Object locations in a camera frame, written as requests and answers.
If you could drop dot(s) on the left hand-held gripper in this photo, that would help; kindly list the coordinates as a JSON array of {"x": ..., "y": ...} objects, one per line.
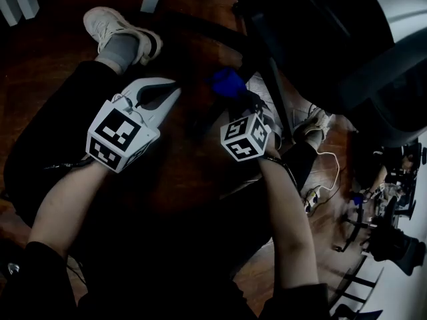
[{"x": 113, "y": 132}]

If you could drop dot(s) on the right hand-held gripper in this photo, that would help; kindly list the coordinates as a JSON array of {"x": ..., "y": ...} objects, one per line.
[{"x": 245, "y": 138}]

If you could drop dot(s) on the blue cloth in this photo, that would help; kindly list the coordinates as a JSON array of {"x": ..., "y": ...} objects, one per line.
[
  {"x": 358, "y": 200},
  {"x": 227, "y": 82}
]

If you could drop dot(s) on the black office chair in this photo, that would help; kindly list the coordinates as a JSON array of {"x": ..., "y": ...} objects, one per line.
[
  {"x": 300, "y": 28},
  {"x": 400, "y": 248}
]

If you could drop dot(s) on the person's left forearm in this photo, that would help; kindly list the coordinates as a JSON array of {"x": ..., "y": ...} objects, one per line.
[{"x": 63, "y": 208}]

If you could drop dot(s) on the person's right forearm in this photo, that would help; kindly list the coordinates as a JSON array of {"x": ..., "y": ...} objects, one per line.
[{"x": 287, "y": 228}]

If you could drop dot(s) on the person's left grey sock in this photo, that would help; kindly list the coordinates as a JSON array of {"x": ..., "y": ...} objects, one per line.
[{"x": 120, "y": 52}]

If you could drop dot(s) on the person's grey sock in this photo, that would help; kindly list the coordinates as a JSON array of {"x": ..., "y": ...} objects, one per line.
[
  {"x": 120, "y": 52},
  {"x": 315, "y": 139}
]

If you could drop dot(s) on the person's right white shoe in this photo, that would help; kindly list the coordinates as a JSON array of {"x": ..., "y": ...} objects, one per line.
[{"x": 315, "y": 122}]

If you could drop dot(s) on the person's white shoe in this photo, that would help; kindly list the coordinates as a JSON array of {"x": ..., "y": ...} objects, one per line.
[
  {"x": 106, "y": 22},
  {"x": 315, "y": 122}
]

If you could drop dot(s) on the person's right grey sock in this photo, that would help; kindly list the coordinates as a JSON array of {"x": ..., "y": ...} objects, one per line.
[{"x": 315, "y": 139}]

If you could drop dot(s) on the person's left white shoe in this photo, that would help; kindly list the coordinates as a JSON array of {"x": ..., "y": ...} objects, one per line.
[{"x": 106, "y": 22}]

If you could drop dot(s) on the person's black trousers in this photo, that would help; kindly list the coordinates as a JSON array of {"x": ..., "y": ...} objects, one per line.
[{"x": 50, "y": 128}]

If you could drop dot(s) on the white power strip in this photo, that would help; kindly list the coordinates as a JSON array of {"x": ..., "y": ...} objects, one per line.
[{"x": 310, "y": 198}]

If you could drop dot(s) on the person's black top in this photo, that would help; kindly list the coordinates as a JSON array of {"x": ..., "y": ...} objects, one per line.
[{"x": 40, "y": 278}]

